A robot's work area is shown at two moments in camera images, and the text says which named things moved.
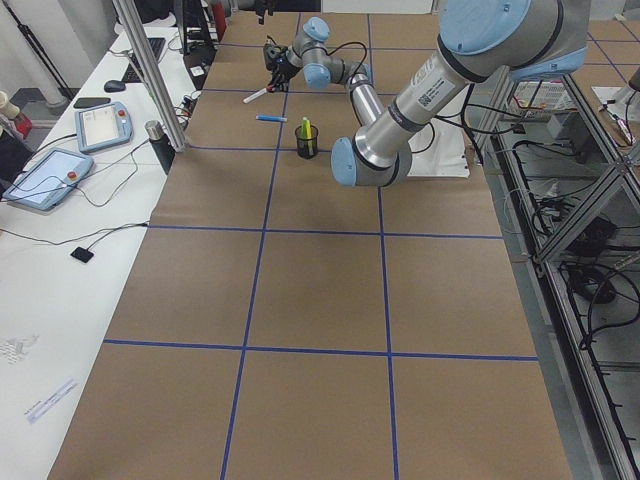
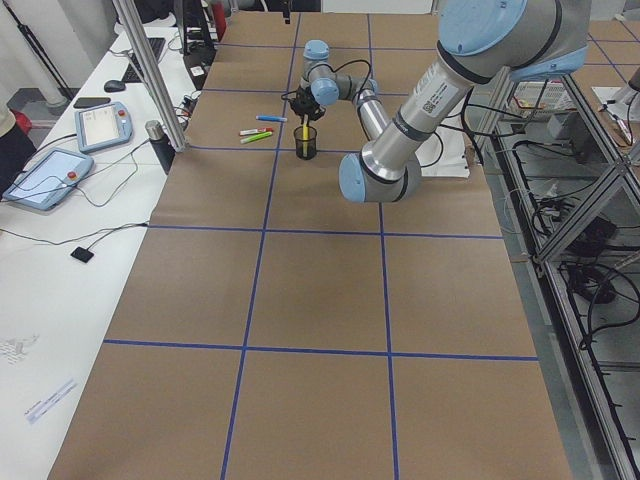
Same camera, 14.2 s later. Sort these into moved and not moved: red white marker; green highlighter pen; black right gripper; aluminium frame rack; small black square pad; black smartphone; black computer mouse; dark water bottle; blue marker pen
Moved: black right gripper; green highlighter pen; red white marker
Not moved: blue marker pen; dark water bottle; small black square pad; black smartphone; black computer mouse; aluminium frame rack
